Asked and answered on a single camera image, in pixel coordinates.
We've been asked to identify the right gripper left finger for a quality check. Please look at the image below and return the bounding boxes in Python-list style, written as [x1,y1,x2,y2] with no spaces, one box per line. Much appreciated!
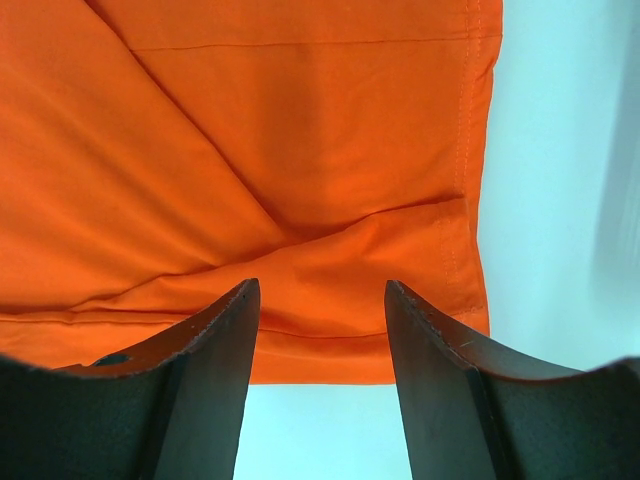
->
[1,279,260,479]

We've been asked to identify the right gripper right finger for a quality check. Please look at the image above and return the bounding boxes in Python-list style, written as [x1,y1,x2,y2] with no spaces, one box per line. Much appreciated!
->
[385,281,639,479]

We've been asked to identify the orange t-shirt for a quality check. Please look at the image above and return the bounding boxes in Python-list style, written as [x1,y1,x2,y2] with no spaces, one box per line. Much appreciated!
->
[1,1,503,384]

